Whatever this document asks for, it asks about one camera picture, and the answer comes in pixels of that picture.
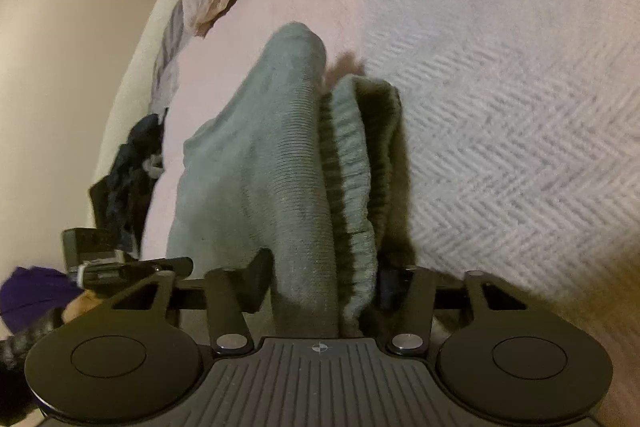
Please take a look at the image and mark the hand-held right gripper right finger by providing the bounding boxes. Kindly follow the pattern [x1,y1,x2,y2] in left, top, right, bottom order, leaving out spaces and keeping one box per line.
[377,264,528,354]

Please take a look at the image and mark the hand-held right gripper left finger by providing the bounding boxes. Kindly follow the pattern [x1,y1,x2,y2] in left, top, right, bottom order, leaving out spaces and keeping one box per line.
[112,248,275,355]

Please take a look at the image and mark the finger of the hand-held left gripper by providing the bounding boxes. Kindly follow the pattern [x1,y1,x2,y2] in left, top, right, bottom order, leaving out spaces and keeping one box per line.
[75,256,194,287]

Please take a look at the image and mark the grey sweatpants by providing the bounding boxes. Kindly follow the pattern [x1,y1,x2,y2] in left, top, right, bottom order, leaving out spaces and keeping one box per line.
[165,22,416,340]

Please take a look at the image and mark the person's left hand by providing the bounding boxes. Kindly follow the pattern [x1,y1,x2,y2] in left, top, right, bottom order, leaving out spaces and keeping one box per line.
[61,291,104,324]

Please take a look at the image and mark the black shorts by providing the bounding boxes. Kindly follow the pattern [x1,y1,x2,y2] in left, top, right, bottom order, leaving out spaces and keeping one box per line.
[89,114,166,254]

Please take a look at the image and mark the purple hanging garment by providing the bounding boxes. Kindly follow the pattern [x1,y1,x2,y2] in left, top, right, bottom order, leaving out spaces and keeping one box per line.
[0,266,83,334]

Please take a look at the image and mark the dark braided strand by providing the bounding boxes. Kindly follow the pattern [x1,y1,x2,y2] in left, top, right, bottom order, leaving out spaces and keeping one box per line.
[0,309,66,370]

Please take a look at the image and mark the light grey garment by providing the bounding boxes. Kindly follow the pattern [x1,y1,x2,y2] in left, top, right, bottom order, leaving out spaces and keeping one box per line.
[151,2,187,112]

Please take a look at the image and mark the pink grey herringbone bedspread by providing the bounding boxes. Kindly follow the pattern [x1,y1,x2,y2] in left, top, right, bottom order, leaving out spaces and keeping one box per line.
[140,0,640,427]

